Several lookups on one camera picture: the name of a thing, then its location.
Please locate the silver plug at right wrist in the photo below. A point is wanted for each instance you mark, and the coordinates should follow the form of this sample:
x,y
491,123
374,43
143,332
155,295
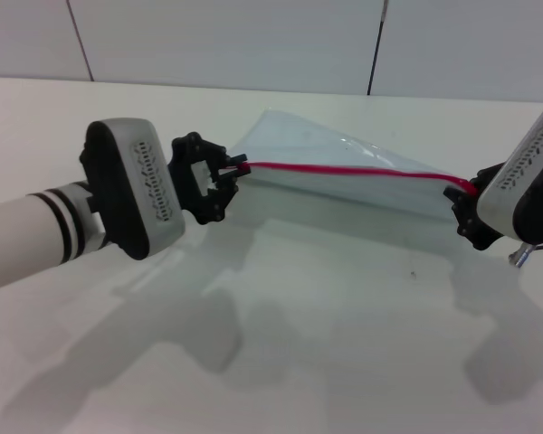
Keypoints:
x,y
521,257

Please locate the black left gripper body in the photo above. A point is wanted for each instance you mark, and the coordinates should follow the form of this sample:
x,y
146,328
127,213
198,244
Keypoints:
x,y
185,181

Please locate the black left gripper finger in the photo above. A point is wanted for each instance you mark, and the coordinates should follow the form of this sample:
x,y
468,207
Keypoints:
x,y
231,185
224,156

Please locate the silver vented right wrist box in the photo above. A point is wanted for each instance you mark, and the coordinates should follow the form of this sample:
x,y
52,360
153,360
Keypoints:
x,y
525,181

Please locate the red zip slider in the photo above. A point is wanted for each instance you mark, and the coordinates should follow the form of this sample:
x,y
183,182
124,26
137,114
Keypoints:
x,y
245,171

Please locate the silver vented wrist box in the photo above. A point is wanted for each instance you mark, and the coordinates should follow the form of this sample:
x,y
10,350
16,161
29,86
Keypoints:
x,y
131,190
525,181

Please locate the silver vented left wrist box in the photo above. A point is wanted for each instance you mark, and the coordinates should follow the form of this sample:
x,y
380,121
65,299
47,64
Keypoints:
x,y
131,190

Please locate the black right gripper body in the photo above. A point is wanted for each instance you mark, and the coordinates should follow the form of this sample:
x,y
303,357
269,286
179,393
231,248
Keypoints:
x,y
477,230

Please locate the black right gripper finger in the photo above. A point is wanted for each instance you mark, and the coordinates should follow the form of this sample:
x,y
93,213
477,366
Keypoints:
x,y
461,201
488,176

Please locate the clear document bag red zip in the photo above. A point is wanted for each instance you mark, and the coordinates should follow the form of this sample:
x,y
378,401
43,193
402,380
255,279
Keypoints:
x,y
344,149

